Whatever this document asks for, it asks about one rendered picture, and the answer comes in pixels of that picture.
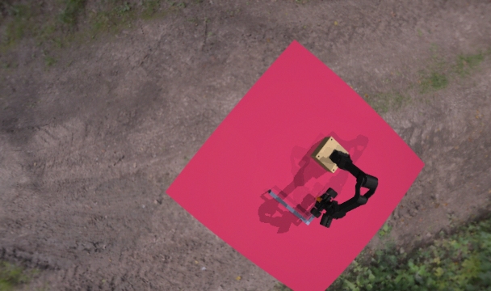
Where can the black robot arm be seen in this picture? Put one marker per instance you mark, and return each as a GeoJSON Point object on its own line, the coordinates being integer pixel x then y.
{"type": "Point", "coordinates": [337, 211]}

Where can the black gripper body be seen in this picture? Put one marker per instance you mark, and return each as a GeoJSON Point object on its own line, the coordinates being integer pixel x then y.
{"type": "Point", "coordinates": [332, 193]}

